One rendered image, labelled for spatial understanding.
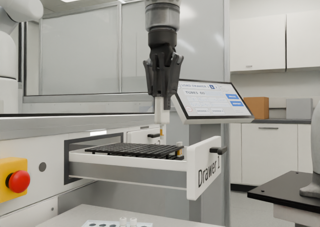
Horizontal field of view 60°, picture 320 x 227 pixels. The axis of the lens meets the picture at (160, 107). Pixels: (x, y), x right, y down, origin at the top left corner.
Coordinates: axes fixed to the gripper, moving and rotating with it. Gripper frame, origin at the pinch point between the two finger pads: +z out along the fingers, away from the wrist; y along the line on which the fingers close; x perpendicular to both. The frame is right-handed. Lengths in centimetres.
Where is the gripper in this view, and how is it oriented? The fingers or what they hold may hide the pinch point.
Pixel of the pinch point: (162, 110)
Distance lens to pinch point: 71.3
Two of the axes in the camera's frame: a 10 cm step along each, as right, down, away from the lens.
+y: -6.9, 0.1, 7.3
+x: -7.3, -0.1, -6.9
